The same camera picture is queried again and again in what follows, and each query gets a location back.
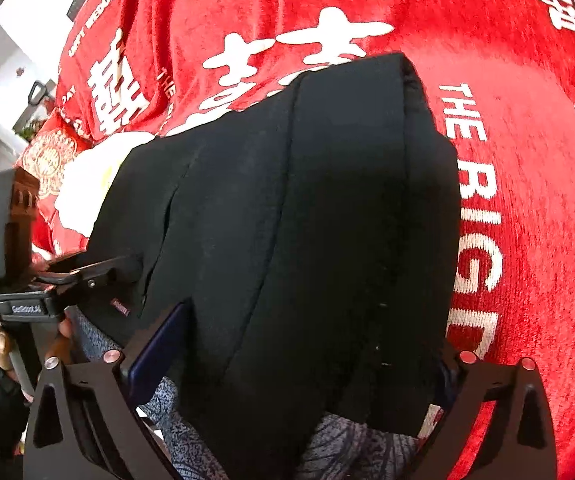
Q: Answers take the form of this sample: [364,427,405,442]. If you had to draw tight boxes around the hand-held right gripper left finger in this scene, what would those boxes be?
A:
[22,301,194,480]

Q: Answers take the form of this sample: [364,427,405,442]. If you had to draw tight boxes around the person's left hand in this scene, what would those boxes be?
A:
[0,316,75,373]

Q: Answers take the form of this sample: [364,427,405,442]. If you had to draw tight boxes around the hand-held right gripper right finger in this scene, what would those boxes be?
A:
[407,342,559,480]

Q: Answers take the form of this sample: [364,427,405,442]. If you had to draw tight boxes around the white fluffy cloth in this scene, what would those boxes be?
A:
[55,130,156,241]

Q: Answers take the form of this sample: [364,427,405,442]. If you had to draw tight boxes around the red printed blanket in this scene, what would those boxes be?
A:
[15,0,575,480]

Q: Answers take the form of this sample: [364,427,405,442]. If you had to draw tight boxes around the black pants with grey lining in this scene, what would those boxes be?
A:
[75,52,464,480]

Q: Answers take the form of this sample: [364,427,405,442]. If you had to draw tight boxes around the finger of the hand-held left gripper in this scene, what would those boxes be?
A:
[34,255,145,302]

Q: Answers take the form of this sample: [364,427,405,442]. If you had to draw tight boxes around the red gold embroidered pillow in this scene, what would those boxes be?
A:
[15,110,96,256]

